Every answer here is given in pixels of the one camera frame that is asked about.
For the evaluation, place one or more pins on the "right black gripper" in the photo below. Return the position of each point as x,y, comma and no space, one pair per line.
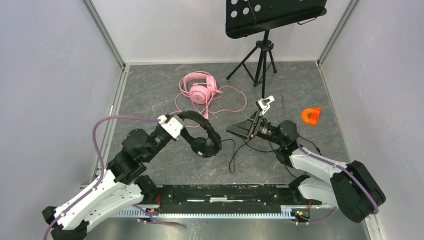
247,128

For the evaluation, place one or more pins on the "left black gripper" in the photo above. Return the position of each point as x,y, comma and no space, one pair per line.
175,139

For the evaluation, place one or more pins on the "black headphones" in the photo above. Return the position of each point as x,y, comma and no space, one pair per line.
204,140

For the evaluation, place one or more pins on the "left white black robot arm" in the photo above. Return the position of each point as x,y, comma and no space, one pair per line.
120,184

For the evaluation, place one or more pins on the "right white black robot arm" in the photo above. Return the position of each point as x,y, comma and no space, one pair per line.
350,187

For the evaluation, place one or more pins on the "pink headphones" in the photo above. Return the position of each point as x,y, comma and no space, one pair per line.
199,92

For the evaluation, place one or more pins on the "orange plastic block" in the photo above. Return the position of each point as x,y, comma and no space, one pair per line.
310,116

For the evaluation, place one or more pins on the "black music stand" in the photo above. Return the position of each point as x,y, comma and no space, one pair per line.
244,18

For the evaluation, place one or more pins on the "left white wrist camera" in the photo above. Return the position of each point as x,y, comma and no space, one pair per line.
173,125

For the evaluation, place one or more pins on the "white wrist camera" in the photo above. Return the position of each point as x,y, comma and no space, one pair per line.
173,125
264,104

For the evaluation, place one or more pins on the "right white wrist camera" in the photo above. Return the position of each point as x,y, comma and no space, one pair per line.
264,104

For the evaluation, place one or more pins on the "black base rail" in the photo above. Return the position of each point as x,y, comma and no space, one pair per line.
236,199

